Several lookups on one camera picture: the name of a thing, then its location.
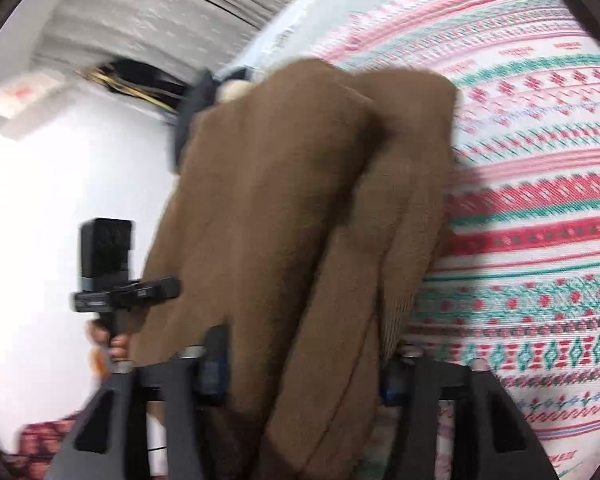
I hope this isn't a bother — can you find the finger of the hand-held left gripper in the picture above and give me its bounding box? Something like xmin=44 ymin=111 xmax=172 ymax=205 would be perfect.
xmin=114 ymin=276 xmax=182 ymax=308

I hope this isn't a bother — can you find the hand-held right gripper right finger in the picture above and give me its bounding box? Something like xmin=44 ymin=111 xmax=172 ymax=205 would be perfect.
xmin=379 ymin=345 xmax=561 ymax=480

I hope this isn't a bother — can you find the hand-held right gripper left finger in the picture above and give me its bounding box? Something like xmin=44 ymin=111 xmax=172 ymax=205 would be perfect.
xmin=45 ymin=324 xmax=231 ymax=480

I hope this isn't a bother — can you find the black puffer jacket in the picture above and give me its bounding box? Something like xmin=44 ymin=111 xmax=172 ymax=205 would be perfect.
xmin=171 ymin=69 xmax=217 ymax=173

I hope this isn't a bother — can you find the person's floral patterned clothing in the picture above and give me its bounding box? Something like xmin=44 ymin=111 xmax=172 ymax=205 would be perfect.
xmin=0 ymin=412 xmax=88 ymax=480

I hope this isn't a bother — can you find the white paper sheet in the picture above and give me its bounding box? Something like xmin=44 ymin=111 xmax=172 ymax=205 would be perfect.
xmin=0 ymin=70 xmax=63 ymax=133

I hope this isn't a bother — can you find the brown jacket with fur collar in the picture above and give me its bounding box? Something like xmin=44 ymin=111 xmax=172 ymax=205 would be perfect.
xmin=130 ymin=57 xmax=463 ymax=480

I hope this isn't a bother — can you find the grey patterned curtain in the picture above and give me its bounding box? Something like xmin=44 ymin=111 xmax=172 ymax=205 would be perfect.
xmin=30 ymin=0 xmax=351 ymax=81

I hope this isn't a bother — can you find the red green patterned blanket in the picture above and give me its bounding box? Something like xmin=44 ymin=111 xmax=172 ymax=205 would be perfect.
xmin=310 ymin=0 xmax=600 ymax=480

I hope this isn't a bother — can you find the person's left hand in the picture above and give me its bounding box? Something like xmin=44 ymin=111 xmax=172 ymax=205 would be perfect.
xmin=86 ymin=319 xmax=132 ymax=367

